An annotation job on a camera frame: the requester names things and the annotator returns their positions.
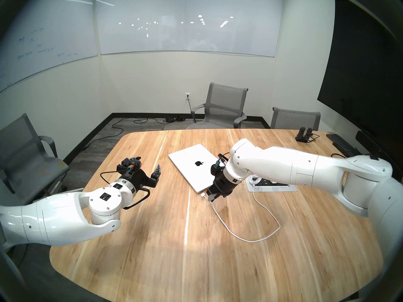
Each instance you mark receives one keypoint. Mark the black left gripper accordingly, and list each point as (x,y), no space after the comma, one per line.
(135,178)

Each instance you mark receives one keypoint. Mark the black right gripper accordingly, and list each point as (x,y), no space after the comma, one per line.
(223,183)

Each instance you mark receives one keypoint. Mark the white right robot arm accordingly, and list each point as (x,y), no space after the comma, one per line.
(283,166)

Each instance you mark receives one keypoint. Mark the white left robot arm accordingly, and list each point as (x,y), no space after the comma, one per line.
(63,216)

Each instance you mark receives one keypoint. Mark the silver closed MacBook laptop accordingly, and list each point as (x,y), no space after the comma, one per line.
(189,166)

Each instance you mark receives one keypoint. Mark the black controller charging dock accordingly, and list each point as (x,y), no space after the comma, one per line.
(303,134)

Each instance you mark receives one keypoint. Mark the grey tabletop power outlet plate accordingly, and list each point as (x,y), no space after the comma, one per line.
(283,188)

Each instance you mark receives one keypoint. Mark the grey mesh office chair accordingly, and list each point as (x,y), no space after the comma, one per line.
(296,120)
(225,100)
(25,159)

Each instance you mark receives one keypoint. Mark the black keyboard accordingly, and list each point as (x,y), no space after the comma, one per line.
(341,144)

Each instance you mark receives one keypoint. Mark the wide blank glass whiteboard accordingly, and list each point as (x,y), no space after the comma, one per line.
(189,27)

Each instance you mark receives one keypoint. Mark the black video sound bar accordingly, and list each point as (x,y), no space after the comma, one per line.
(366,140)

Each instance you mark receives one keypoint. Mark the glass whiteboard with blue writing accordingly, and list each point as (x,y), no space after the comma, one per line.
(41,37)

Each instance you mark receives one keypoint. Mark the large black wall screen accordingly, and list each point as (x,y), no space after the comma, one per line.
(362,68)

